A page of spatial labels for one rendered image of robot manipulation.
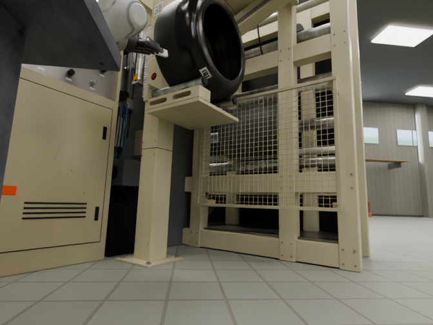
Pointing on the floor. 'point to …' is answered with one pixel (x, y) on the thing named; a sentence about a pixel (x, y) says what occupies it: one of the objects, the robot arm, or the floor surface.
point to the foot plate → (148, 261)
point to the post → (154, 173)
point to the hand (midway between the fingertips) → (161, 51)
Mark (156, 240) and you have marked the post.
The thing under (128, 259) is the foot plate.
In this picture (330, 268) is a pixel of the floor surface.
